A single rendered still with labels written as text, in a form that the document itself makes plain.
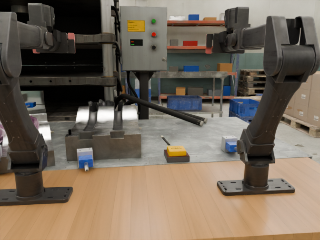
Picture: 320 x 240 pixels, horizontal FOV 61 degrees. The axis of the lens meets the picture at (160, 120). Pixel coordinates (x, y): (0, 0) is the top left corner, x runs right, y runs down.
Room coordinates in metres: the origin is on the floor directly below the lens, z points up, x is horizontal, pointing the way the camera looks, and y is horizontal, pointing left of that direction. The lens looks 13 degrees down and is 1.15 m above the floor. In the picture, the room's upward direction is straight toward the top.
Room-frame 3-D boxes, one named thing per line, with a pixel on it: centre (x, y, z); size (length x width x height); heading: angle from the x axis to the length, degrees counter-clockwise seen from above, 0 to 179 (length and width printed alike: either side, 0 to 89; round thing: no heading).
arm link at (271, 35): (0.70, -0.26, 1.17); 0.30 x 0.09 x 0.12; 5
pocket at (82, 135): (0.92, 0.26, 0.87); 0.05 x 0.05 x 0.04; 8
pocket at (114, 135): (0.93, 0.15, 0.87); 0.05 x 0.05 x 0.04; 8
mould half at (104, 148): (1.15, 0.23, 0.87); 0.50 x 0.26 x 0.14; 8
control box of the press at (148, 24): (1.87, 0.11, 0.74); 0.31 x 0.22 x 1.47; 98
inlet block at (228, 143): (0.96, -0.28, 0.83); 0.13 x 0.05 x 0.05; 9
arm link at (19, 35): (0.65, 0.33, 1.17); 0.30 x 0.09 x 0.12; 5
